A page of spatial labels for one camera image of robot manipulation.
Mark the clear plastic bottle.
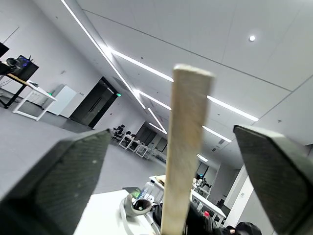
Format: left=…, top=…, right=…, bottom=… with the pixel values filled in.
left=139, top=179, right=157, bottom=202

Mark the laptop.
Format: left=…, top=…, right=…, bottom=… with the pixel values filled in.
left=122, top=187, right=142, bottom=199

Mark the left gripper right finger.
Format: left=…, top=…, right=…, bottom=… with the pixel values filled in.
left=233, top=125, right=313, bottom=235

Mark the wooden bar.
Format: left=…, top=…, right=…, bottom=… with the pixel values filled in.
left=160, top=64, right=216, bottom=235

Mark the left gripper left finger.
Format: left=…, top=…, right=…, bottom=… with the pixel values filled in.
left=0, top=128, right=112, bottom=235

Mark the white headset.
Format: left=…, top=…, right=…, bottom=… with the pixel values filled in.
left=119, top=195, right=153, bottom=235

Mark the white cabinet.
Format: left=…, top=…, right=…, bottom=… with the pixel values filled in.
left=46, top=84, right=78, bottom=118

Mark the black computer tower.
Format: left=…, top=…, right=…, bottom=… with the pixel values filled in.
left=14, top=54, right=40, bottom=82

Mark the black office chair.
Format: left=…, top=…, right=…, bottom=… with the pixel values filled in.
left=112, top=124, right=126, bottom=142

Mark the black double door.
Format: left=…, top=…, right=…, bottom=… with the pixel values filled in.
left=70, top=76, right=119, bottom=130

